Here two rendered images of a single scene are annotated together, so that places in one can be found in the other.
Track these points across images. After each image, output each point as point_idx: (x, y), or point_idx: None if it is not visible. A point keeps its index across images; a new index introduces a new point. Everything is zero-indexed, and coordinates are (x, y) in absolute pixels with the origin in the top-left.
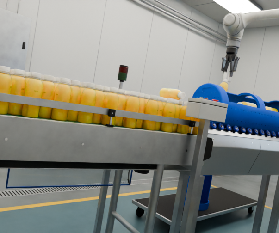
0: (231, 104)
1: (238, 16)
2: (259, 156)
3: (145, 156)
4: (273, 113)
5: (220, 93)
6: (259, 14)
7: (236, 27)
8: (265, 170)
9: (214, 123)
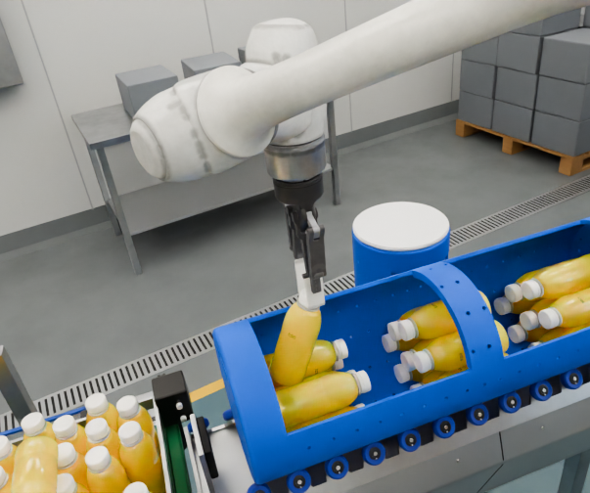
0: (305, 437)
1: (177, 130)
2: (507, 467)
3: None
4: (551, 350)
5: (241, 421)
6: (293, 89)
7: (204, 172)
8: (554, 458)
9: (262, 488)
